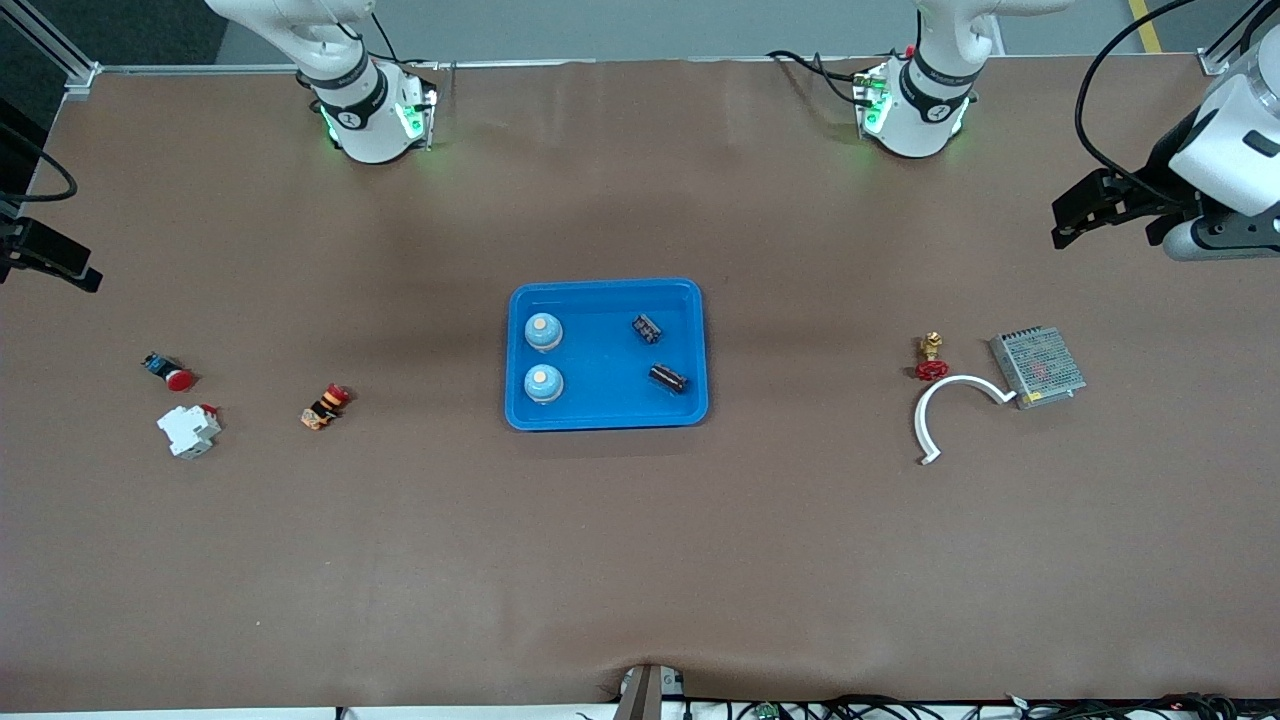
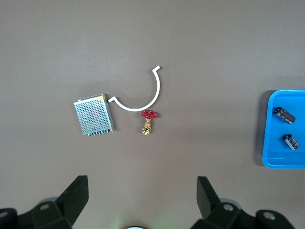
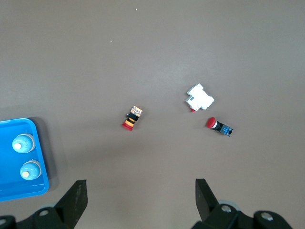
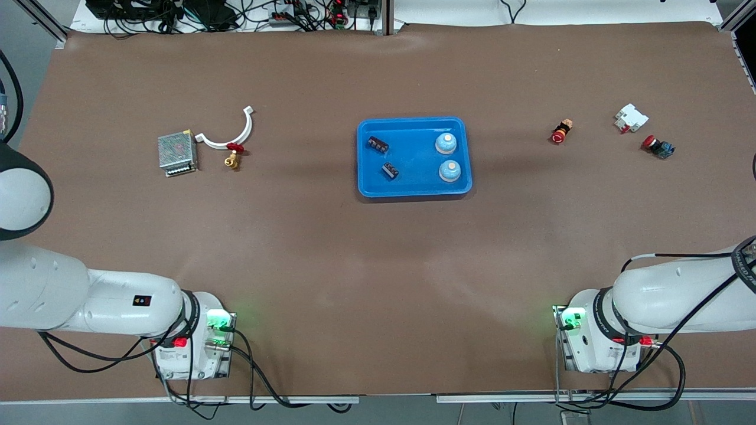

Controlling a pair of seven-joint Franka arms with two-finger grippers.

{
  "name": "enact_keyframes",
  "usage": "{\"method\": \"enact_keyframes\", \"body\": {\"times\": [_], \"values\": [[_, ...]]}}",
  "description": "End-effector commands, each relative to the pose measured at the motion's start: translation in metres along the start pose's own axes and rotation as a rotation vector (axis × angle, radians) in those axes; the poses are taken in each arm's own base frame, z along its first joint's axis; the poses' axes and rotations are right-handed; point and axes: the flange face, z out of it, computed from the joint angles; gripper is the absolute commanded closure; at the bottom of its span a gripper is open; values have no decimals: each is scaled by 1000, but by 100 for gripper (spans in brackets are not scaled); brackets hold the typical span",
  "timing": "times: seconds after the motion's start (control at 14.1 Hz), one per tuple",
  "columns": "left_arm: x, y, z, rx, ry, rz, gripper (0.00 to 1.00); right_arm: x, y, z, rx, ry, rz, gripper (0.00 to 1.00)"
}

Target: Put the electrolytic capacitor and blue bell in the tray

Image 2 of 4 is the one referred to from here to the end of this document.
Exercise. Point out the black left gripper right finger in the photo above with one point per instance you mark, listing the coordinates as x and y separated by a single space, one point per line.
219 214

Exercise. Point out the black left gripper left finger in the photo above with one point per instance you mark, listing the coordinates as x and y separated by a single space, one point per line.
62 210

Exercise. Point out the short dark electrolytic capacitor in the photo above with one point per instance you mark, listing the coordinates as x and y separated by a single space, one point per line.
291 142

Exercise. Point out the long dark electrolytic capacitor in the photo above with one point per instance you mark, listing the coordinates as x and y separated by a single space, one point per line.
284 115

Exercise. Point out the blue plastic tray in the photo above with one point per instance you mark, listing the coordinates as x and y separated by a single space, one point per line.
274 152

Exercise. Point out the metal mesh power supply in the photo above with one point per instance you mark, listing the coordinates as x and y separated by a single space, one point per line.
93 114

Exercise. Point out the brass valve red handwheel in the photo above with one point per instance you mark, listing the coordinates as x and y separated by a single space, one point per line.
149 114

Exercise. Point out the white curved plastic clip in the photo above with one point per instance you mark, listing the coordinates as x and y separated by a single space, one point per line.
158 90

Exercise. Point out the brown table mat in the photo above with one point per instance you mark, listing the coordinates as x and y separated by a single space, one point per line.
152 35

